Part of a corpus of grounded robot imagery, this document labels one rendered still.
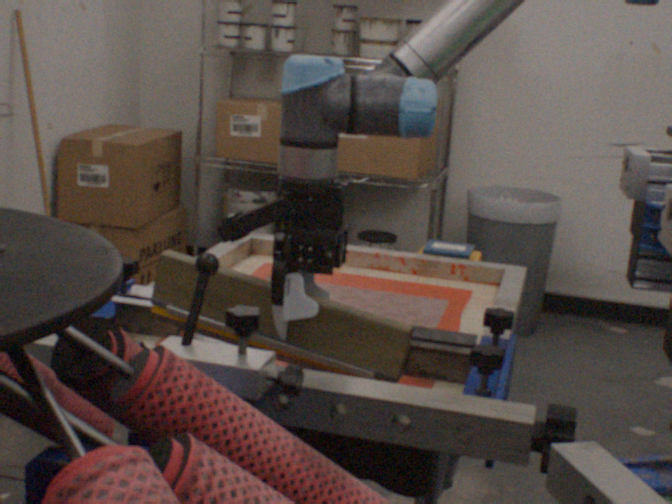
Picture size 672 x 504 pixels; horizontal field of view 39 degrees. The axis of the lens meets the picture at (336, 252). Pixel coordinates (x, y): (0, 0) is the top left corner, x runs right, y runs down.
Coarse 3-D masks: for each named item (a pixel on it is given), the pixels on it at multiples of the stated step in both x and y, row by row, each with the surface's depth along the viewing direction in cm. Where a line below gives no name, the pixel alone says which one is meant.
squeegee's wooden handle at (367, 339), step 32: (160, 256) 128; (160, 288) 128; (192, 288) 127; (224, 288) 126; (256, 288) 124; (224, 320) 127; (320, 320) 123; (352, 320) 122; (384, 320) 121; (352, 352) 122; (384, 352) 121
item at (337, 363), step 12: (168, 312) 127; (180, 312) 127; (204, 324) 126; (216, 324) 126; (252, 336) 124; (264, 336) 124; (276, 348) 124; (288, 348) 123; (300, 348) 123; (312, 360) 123; (324, 360) 122; (336, 360) 122; (348, 372) 122; (360, 372) 121; (372, 372) 121
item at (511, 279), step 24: (240, 240) 187; (264, 240) 190; (360, 264) 186; (384, 264) 185; (408, 264) 183; (432, 264) 182; (456, 264) 181; (480, 264) 181; (504, 288) 166; (504, 336) 140
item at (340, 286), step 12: (264, 264) 184; (264, 276) 176; (324, 276) 178; (336, 276) 179; (348, 276) 180; (360, 276) 180; (324, 288) 170; (336, 288) 171; (348, 288) 172; (336, 300) 164; (276, 360) 134
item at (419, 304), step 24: (360, 288) 172; (384, 288) 173; (408, 288) 174; (432, 288) 175; (456, 288) 177; (384, 312) 159; (408, 312) 160; (432, 312) 161; (456, 312) 162; (408, 384) 128; (432, 384) 129
